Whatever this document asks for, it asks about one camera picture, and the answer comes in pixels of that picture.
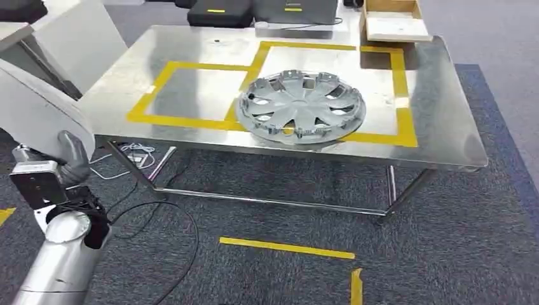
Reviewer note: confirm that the silver wheel hubcap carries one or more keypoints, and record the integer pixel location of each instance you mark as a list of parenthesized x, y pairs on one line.
[(301, 107)]

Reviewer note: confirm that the black case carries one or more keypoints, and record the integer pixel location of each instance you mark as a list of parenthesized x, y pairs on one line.
[(219, 14)]

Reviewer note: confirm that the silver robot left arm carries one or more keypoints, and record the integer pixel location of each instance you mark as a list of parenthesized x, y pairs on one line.
[(59, 261)]

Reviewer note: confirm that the dark object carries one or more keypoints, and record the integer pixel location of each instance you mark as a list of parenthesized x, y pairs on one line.
[(21, 9)]

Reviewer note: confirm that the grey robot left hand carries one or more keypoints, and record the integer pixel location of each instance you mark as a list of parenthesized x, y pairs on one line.
[(76, 164)]

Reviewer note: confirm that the cardboard box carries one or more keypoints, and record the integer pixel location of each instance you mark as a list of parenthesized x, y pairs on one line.
[(370, 8)]

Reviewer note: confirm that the grey case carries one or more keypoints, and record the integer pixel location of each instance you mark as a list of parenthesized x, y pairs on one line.
[(294, 12)]

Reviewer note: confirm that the white foam board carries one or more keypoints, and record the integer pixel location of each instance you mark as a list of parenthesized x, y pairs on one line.
[(396, 28)]

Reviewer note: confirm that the large white panel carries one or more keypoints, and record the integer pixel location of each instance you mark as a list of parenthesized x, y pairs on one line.
[(80, 42)]

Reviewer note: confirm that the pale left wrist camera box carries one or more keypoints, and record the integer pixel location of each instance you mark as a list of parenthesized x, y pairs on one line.
[(35, 183)]

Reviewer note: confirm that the short yellow floor tape strip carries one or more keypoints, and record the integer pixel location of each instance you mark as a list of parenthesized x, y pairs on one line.
[(356, 288), (6, 214)]

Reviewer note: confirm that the long yellow floor tape strip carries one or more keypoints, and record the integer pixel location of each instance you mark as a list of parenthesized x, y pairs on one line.
[(286, 247)]

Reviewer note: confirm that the steel bench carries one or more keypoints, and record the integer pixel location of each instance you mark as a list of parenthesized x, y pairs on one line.
[(202, 50)]

